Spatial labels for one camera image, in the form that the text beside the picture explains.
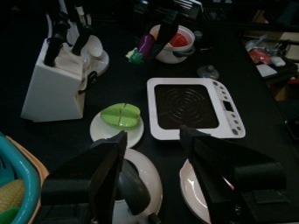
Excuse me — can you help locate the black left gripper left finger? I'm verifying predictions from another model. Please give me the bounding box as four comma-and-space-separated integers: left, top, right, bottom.
34, 130, 128, 224

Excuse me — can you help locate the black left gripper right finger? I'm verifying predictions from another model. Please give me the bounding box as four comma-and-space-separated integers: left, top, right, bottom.
179, 124, 299, 224

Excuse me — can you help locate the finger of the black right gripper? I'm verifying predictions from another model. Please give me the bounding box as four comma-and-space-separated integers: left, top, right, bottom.
152, 9, 182, 58

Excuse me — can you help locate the purple toy eggplant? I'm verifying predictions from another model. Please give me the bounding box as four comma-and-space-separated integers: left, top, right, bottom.
126, 32, 158, 65

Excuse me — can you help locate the red toy food piece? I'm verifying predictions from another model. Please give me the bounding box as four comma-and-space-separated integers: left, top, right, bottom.
168, 32, 193, 48

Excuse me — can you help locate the white toy pot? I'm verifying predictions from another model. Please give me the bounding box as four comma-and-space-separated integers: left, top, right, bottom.
148, 24, 197, 65

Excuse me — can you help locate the teal plastic basket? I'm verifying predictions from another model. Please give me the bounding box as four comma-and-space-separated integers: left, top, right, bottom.
0, 132, 43, 224

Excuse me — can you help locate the white oval plate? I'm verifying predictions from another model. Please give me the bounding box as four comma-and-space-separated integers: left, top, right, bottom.
178, 158, 237, 224

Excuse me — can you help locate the small white plate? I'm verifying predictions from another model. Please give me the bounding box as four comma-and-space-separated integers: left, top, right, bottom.
88, 112, 146, 150

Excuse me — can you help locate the yellow toy corn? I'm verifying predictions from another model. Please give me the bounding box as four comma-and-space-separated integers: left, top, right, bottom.
0, 178, 27, 214

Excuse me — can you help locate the clear glass lid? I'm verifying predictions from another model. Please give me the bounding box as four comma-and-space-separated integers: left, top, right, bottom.
195, 64, 221, 81

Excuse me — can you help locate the white ladle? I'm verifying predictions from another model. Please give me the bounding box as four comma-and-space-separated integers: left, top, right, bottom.
84, 34, 106, 59

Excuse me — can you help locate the large white plate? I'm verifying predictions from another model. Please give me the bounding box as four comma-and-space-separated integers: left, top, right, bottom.
82, 47, 111, 77

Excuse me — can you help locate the clear plastic bag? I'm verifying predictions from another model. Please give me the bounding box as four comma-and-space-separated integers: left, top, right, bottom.
245, 34, 271, 53

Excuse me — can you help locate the green toy vegetable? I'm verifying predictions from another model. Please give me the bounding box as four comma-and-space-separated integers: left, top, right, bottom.
0, 206, 22, 224

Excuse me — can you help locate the red background object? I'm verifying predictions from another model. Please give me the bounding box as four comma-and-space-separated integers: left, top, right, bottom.
247, 47, 273, 64

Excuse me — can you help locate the green toy fruit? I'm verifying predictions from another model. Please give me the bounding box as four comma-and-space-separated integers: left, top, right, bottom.
99, 102, 143, 130

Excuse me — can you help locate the white toy induction stove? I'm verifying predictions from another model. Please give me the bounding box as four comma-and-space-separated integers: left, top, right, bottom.
146, 76, 249, 142

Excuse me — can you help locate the white paper sheet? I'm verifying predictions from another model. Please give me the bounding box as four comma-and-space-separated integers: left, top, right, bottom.
255, 63, 279, 79

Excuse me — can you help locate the small white bottle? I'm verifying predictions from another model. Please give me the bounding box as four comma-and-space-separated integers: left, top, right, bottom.
270, 56, 287, 67

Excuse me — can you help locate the white knife block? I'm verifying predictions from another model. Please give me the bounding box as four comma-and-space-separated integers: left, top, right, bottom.
20, 38, 90, 123

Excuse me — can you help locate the black-handled knife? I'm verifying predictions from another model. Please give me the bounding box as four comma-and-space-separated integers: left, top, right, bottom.
70, 25, 95, 57
48, 10, 72, 39
42, 37, 66, 67

